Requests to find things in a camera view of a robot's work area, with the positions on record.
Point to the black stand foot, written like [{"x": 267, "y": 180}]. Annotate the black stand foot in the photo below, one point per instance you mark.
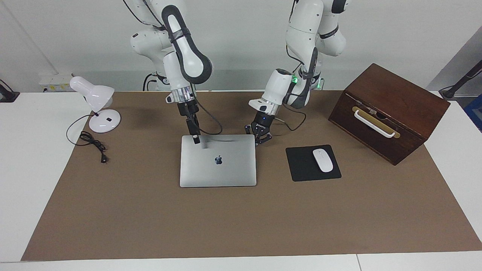
[{"x": 7, "y": 96}]

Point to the white wall power strip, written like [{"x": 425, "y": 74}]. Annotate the white wall power strip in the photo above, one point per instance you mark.
[{"x": 54, "y": 82}]

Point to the black mouse pad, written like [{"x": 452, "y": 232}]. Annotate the black mouse pad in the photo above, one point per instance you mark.
[{"x": 301, "y": 165}]

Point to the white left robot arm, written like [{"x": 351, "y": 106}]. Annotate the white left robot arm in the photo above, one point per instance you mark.
[{"x": 301, "y": 22}]

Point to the brown table mat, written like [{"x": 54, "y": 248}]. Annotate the brown table mat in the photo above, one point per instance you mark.
[{"x": 241, "y": 222}]

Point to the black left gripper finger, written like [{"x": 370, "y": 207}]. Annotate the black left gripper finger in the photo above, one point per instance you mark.
[
  {"x": 249, "y": 131},
  {"x": 266, "y": 137}
]

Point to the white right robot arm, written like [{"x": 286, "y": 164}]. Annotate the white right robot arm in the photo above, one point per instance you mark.
[{"x": 188, "y": 56}]

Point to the dark brown wooden box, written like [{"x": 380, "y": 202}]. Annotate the dark brown wooden box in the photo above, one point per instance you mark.
[{"x": 399, "y": 113}]

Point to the black tripod stand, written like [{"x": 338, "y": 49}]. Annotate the black tripod stand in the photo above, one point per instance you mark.
[{"x": 463, "y": 81}]

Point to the white computer mouse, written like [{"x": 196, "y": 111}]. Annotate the white computer mouse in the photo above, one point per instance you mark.
[{"x": 323, "y": 160}]

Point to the blue crate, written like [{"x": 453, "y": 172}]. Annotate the blue crate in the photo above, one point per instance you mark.
[{"x": 475, "y": 113}]

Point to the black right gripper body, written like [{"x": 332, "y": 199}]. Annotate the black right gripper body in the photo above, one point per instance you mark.
[{"x": 187, "y": 109}]

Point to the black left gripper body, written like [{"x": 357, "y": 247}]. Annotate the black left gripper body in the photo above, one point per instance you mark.
[{"x": 263, "y": 121}]

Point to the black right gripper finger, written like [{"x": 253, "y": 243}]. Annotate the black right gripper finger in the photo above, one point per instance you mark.
[
  {"x": 197, "y": 122},
  {"x": 192, "y": 131}
]

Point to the silver laptop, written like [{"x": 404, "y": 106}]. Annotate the silver laptop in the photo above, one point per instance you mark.
[{"x": 218, "y": 169}]

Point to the white desk lamp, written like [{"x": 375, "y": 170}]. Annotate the white desk lamp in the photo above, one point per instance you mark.
[{"x": 101, "y": 98}]

